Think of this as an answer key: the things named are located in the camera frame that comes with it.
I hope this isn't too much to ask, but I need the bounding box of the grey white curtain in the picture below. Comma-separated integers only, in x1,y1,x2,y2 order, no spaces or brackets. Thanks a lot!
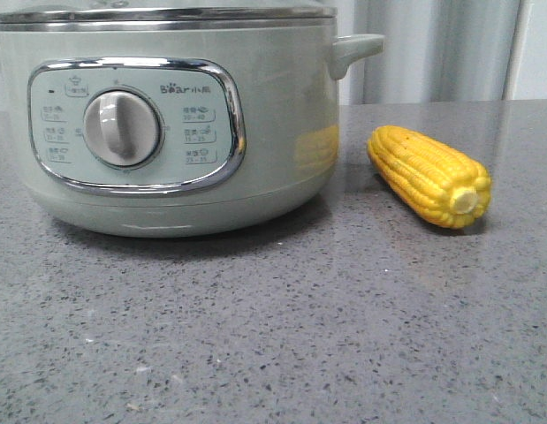
0,0,547,112

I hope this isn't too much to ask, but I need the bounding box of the yellow corn cob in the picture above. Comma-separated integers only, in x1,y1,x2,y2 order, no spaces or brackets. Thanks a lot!
367,125,492,229

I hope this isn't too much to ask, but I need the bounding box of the light green electric cooking pot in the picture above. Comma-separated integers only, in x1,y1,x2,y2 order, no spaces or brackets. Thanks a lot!
0,18,385,239

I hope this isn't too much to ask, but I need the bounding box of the glass pot lid steel rim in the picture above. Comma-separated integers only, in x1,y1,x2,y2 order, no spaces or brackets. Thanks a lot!
0,1,337,24

